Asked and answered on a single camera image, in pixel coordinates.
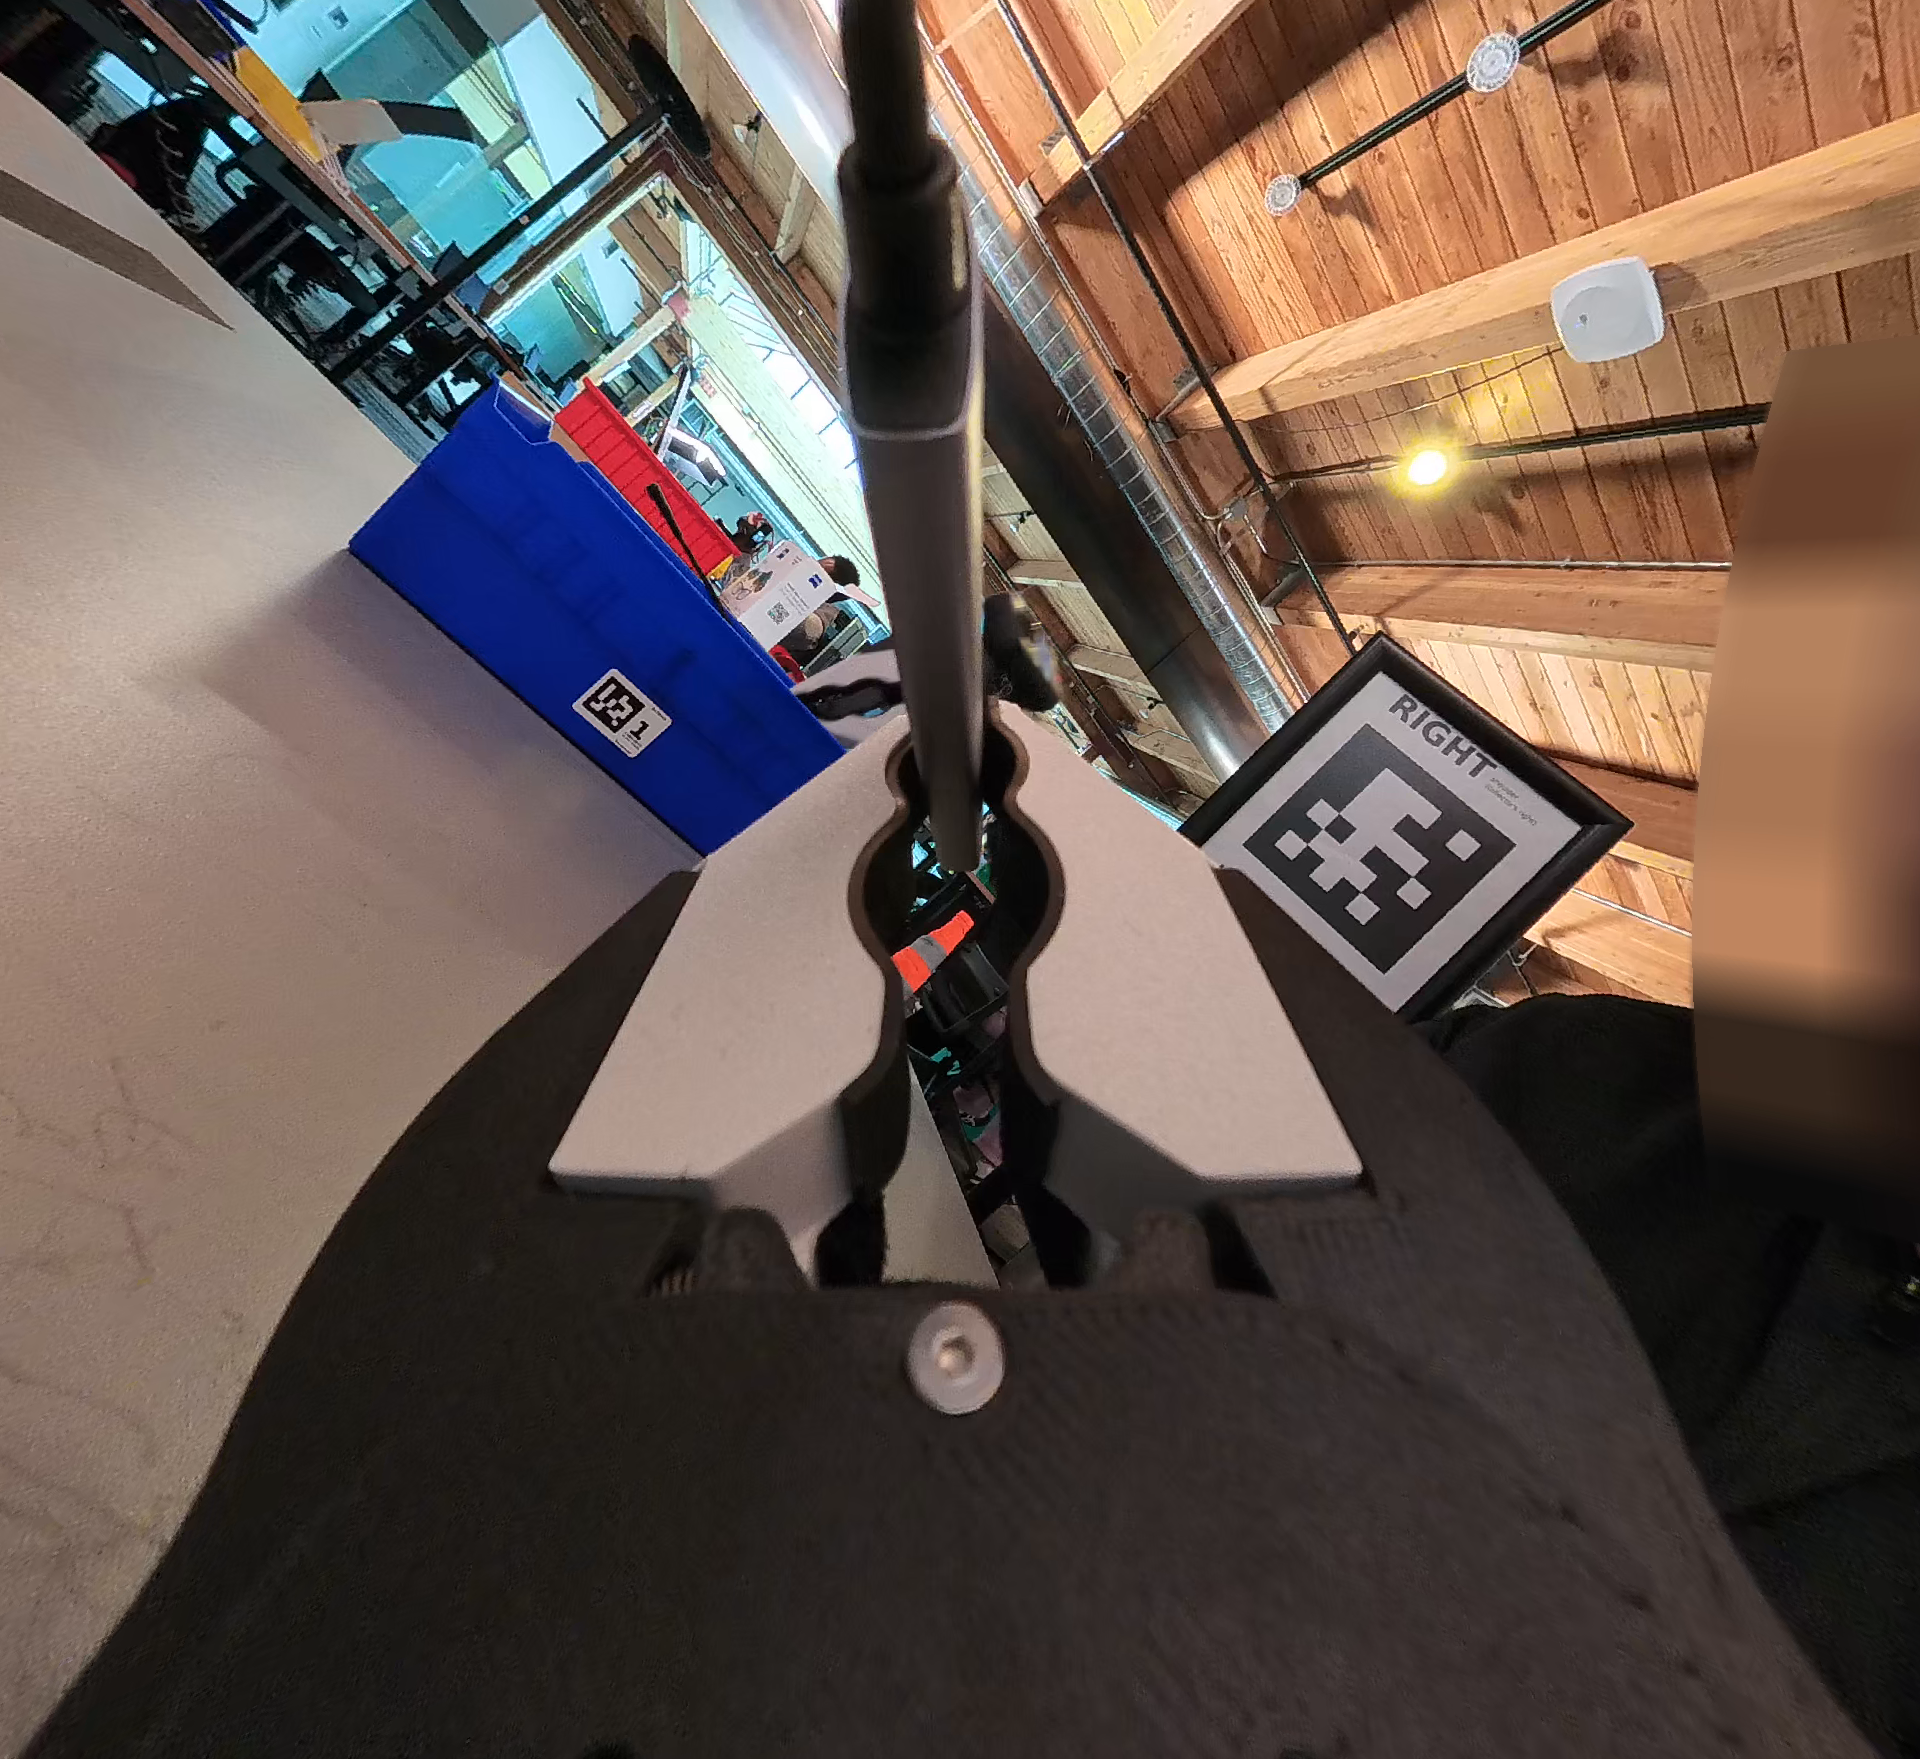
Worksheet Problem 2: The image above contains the person's black jacket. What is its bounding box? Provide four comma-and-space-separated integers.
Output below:
1419, 995, 1920, 1759

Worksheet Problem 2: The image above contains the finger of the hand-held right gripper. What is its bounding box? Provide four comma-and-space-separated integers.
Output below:
793, 656, 902, 749

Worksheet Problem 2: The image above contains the blue plastic storage bin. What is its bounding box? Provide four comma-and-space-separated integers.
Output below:
349, 380, 850, 861

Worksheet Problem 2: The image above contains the black ceiling light rail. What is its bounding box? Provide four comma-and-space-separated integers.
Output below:
1265, 0, 1878, 216

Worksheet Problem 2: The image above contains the orange traffic cone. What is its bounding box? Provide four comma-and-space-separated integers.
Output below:
891, 908, 974, 993

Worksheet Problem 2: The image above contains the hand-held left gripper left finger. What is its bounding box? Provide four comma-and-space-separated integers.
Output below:
548, 712, 919, 1286

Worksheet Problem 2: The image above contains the grey usb hub black cable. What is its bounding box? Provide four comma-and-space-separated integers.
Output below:
793, 0, 995, 875

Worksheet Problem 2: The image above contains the white ceiling access point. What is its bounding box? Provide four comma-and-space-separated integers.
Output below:
1550, 256, 1668, 366

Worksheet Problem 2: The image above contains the black floor lamp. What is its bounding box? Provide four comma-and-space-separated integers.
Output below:
322, 35, 716, 388

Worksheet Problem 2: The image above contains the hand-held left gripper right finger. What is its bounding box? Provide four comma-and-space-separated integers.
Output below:
983, 712, 1368, 1255

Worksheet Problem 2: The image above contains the red plastic bin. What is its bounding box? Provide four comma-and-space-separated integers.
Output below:
555, 380, 740, 580

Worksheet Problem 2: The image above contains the framed marker sign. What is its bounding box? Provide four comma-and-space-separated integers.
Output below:
1179, 634, 1637, 1028

